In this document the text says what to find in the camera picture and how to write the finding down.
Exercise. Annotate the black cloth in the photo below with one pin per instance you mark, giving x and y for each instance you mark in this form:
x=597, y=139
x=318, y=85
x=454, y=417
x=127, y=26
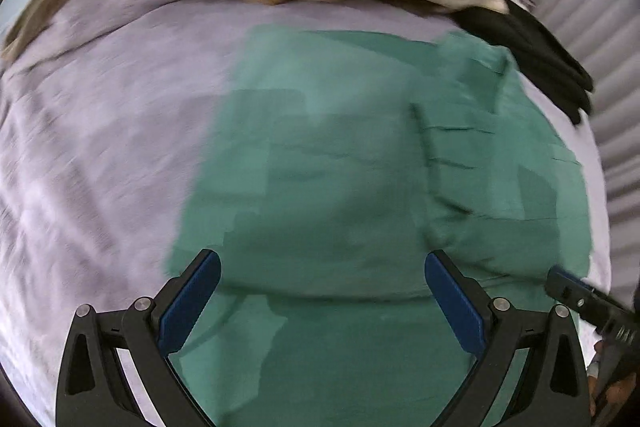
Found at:
x=530, y=47

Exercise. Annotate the grey padded headboard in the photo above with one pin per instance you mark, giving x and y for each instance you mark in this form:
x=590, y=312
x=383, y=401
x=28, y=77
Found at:
x=610, y=57

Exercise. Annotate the lilac bed sheet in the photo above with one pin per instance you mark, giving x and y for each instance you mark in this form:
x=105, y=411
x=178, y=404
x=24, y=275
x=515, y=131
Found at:
x=100, y=132

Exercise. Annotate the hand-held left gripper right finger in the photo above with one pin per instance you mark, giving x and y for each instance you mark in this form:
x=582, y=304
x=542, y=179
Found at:
x=455, y=307

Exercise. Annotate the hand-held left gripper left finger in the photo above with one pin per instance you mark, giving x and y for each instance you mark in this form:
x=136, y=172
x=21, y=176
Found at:
x=187, y=307

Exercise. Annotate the green garment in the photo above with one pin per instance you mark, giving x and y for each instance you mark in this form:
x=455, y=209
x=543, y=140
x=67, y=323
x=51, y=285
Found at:
x=340, y=167

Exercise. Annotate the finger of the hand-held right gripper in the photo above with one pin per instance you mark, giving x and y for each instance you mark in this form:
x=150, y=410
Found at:
x=570, y=287

